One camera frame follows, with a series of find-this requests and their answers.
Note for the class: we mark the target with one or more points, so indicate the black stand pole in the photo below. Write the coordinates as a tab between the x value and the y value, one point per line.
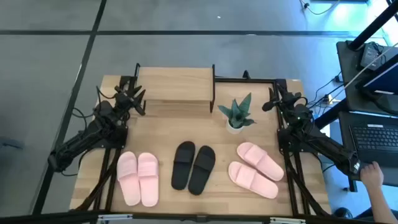
329	113
373	26

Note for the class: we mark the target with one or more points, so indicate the salmon pink slide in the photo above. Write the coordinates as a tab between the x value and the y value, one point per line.
261	160
252	180

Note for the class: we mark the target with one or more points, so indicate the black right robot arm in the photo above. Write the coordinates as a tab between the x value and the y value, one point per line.
323	143

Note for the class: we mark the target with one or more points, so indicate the dark blue monitor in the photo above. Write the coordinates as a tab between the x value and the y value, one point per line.
385	79

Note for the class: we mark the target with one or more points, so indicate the light pink slide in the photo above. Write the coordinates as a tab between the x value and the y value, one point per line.
129	180
148	180

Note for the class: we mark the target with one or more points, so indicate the person's hand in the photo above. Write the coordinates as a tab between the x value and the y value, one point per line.
371	175

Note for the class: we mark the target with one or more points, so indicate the black slide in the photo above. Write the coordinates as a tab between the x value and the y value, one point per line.
182	168
200	171

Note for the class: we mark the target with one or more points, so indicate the person's forearm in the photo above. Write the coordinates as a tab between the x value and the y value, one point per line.
384	208

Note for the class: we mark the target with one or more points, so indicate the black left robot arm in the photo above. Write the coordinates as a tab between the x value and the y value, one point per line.
93	130

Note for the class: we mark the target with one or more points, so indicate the person's shoe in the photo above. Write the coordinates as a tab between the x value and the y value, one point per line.
343	213

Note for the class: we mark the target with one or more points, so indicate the black laptop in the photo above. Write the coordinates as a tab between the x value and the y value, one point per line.
376	137

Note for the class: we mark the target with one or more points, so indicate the black rail clamp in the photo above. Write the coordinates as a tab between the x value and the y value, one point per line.
246	74

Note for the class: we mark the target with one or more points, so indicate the black metal rig frame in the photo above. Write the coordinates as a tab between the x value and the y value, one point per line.
245	80

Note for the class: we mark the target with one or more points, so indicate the white plant pot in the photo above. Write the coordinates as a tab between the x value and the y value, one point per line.
231	130

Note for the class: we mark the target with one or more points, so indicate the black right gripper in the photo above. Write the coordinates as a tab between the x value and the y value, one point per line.
290	101

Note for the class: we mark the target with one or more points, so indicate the black power adapter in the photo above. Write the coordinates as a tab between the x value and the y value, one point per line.
371	56

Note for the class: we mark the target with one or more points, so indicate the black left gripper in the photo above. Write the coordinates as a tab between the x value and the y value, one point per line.
124	99

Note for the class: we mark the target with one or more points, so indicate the silver frame bracket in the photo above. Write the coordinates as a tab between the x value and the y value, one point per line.
287	221
115	217

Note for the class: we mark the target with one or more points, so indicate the wooden shelf with black frame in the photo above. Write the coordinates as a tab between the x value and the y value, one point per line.
175	84

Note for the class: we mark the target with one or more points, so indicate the green snake plant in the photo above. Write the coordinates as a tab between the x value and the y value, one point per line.
237	113

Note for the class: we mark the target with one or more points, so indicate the black side desk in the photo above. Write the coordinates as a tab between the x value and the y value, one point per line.
349	93

